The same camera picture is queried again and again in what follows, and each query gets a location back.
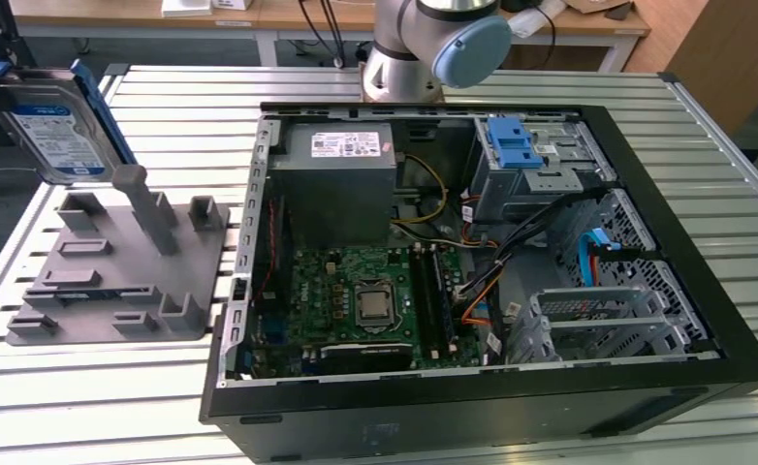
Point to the hard disk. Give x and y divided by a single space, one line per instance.
54 135

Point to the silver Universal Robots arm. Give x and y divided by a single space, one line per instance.
397 72

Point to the metal disk bay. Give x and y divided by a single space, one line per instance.
599 322

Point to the wooden desk white legs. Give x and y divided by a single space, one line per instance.
94 17

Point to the large white box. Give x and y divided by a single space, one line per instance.
185 7

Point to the small white box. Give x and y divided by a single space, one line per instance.
230 4

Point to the grey parts rack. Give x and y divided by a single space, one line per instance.
133 271

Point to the green RAM stick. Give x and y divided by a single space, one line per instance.
70 296

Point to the grey power supply unit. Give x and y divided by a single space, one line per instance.
333 203

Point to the green motherboard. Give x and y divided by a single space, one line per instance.
317 310

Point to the metal CPU socket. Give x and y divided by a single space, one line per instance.
373 285

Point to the silver CPU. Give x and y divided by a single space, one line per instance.
373 304

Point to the blue drive latch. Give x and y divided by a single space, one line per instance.
511 143

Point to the black RAM slot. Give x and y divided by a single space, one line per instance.
424 300

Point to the black graphics card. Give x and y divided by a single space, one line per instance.
365 356

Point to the metal optical drive cage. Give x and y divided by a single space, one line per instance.
547 186

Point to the brown cardboard piece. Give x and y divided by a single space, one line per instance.
595 6

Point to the black PC case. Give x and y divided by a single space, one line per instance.
417 426

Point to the brown wooden cabinet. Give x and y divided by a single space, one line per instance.
727 48

